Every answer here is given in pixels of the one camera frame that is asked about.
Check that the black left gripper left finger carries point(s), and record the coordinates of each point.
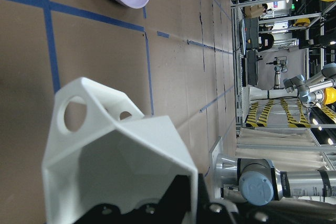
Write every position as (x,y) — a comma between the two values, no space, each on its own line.
(177,196)

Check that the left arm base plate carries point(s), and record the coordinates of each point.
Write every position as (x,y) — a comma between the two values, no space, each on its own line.
(216,149)

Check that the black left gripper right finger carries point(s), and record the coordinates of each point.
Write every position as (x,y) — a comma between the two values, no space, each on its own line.
(203,196)

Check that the white faceted cup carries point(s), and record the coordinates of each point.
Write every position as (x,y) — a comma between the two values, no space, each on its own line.
(102,149)

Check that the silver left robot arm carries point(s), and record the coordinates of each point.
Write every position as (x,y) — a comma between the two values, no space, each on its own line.
(257,181)

